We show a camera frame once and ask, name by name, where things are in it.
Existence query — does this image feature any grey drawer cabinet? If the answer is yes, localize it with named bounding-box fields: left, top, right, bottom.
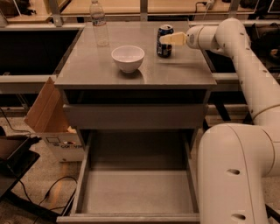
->
left=53, top=20, right=218, bottom=224

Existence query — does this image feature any cardboard box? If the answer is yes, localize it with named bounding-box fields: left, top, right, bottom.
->
left=24, top=78, right=84, bottom=162

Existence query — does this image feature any white bowl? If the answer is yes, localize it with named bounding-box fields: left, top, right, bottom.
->
left=111, top=45, right=145, bottom=74

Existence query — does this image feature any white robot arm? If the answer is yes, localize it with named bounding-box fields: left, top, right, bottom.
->
left=159, top=18, right=280, bottom=224

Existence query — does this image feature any black floor cable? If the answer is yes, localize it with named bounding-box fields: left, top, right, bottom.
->
left=0, top=106, right=79, bottom=224

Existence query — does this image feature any grey top drawer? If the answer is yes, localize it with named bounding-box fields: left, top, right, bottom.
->
left=64, top=89, right=208, bottom=130

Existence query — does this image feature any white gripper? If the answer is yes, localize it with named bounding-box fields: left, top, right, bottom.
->
left=159, top=25, right=219, bottom=49

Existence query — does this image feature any dark pepsi can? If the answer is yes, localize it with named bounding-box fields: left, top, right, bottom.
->
left=157, top=24, right=174, bottom=58

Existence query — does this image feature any clear plastic water bottle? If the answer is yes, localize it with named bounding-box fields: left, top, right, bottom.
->
left=89, top=0, right=109, bottom=46

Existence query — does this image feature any black chair at left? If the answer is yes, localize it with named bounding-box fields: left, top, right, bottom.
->
left=0, top=129, right=59, bottom=223

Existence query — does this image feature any open grey middle drawer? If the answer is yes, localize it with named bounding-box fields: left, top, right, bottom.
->
left=57, top=131, right=200, bottom=224

